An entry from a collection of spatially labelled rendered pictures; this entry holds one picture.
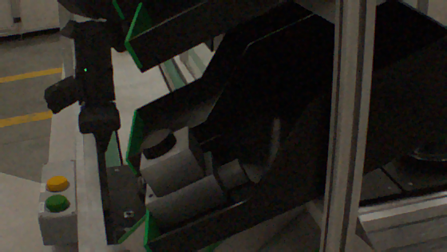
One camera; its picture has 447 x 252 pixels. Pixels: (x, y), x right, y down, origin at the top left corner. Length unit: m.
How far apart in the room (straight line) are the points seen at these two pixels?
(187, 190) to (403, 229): 0.58
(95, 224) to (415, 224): 0.54
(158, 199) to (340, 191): 0.16
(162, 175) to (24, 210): 0.77
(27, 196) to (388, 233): 0.75
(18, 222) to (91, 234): 0.28
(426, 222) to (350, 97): 0.66
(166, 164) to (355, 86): 0.17
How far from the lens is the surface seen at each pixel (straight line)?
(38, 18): 6.21
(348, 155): 0.38
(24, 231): 1.13
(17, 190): 1.28
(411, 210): 0.97
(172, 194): 0.46
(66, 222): 0.97
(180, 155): 0.45
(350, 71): 0.35
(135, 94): 1.57
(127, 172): 1.05
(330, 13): 0.38
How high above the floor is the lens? 1.47
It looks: 24 degrees down
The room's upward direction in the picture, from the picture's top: 1 degrees counter-clockwise
